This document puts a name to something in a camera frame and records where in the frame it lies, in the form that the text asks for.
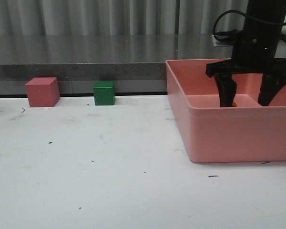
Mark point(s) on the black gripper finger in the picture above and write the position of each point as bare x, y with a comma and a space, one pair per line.
226, 88
271, 84

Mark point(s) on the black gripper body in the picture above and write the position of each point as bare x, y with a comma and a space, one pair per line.
250, 54

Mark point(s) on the green cube block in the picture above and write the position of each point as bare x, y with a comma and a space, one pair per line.
104, 93

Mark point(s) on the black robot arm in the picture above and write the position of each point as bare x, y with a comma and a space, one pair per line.
263, 18

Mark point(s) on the grey stone counter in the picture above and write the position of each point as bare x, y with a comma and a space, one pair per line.
135, 63

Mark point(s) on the pink cube block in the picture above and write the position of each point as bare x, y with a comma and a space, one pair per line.
43, 91

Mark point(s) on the pink plastic bin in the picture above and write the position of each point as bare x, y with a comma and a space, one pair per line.
247, 132

